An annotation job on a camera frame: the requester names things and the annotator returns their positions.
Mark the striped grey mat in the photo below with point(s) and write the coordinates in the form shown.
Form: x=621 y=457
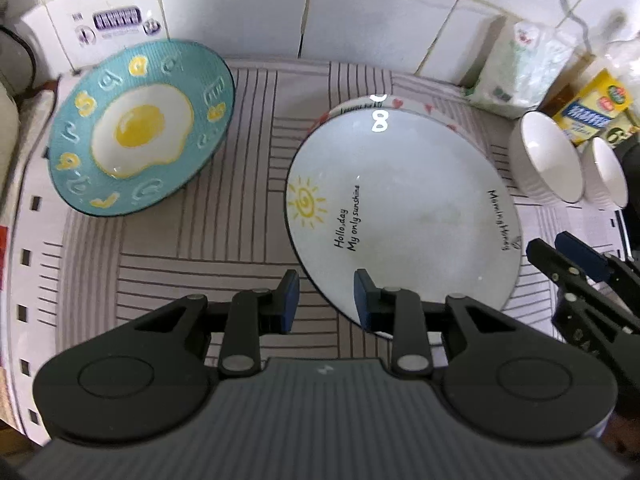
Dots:
x=225 y=185

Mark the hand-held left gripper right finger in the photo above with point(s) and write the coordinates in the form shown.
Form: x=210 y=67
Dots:
x=362 y=306

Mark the white sun print plate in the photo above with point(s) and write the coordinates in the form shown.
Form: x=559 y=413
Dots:
x=410 y=200

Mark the white slotted panel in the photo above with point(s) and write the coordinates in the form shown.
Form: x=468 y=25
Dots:
x=30 y=280

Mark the white plastic bag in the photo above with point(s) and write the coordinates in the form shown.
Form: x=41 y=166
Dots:
x=520 y=65

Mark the white bowl with red hearts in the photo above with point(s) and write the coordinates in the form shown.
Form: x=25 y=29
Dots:
x=350 y=106

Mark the white ribbed bowl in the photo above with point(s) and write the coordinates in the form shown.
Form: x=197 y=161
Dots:
x=607 y=175
x=547 y=160

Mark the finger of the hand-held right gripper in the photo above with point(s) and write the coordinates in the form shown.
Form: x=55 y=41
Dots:
x=582 y=256
x=552 y=262

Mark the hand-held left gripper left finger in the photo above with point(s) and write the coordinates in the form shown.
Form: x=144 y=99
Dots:
x=290 y=306

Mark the black wok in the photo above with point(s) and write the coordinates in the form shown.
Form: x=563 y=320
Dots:
x=632 y=180

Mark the yellow label cooking wine bottle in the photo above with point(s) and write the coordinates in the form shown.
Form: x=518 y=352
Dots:
x=592 y=107

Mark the teal fried egg plate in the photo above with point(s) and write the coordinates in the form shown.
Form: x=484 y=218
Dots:
x=145 y=125

